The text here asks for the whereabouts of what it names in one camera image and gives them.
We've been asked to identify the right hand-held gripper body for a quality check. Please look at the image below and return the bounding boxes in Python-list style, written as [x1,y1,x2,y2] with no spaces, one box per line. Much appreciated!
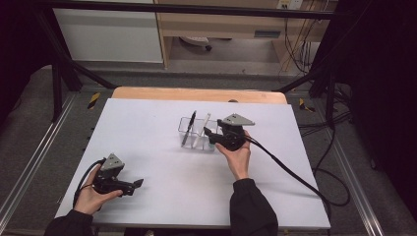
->
[214,113,257,152]

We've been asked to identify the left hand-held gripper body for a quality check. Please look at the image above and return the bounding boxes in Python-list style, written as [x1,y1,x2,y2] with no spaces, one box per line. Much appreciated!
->
[92,152,126,195]

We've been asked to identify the clear plastic organizer box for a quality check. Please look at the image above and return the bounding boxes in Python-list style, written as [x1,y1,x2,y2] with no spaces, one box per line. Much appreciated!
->
[177,116,220,152]

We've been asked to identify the black pen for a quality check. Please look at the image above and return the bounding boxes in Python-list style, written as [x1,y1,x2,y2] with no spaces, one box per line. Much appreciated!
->
[181,109,198,148]

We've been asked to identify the person's right hand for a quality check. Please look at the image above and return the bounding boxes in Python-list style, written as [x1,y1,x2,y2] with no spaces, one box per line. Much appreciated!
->
[214,130,253,182]

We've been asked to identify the person's left hand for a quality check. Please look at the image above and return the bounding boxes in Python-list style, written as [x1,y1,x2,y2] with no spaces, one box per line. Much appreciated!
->
[72,163,125,216]

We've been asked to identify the white table sheet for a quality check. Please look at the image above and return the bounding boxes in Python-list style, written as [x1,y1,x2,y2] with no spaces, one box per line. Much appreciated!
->
[54,97,331,230]

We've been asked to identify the wooden table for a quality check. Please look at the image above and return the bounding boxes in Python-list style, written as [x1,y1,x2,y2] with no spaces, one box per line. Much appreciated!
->
[110,86,289,105]

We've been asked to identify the chair base with castor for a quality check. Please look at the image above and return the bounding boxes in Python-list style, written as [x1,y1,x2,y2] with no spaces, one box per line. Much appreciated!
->
[179,35,213,53]

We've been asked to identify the black metal stand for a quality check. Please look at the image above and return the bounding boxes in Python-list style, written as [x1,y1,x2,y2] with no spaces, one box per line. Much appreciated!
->
[31,9,118,123]
[274,63,339,130]

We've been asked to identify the light wooden desk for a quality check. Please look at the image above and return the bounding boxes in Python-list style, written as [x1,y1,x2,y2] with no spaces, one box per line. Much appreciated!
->
[153,0,339,70]

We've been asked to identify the white cabinet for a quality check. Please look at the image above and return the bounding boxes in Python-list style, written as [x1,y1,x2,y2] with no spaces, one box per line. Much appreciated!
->
[50,7,164,64]

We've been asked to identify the left hand-held gripper cable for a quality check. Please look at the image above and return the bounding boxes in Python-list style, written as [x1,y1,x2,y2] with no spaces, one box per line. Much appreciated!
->
[72,157,108,208]

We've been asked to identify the hand-held gripper cable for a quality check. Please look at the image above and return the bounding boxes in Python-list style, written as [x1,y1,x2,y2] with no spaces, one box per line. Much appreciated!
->
[72,157,108,208]
[244,134,351,228]

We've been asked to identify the right hand-held gripper cable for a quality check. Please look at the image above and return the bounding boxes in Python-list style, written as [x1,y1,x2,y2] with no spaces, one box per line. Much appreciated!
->
[244,134,351,228]

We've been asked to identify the aluminium floor rail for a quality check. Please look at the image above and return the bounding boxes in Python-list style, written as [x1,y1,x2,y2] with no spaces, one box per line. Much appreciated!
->
[0,92,79,224]
[328,137,386,236]

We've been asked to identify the black floor cables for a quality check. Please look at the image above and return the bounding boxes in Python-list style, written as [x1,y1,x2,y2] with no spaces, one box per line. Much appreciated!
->
[297,83,354,141]

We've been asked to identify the hanging cable bundle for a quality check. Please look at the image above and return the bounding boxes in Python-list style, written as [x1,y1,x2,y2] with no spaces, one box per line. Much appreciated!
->
[282,15,317,76]

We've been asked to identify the black horizontal frame bar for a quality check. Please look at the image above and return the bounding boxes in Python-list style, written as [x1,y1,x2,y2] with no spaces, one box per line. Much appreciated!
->
[41,0,342,21]

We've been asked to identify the white wall socket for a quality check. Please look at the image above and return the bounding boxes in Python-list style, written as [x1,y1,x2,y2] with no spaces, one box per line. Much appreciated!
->
[276,0,305,11]

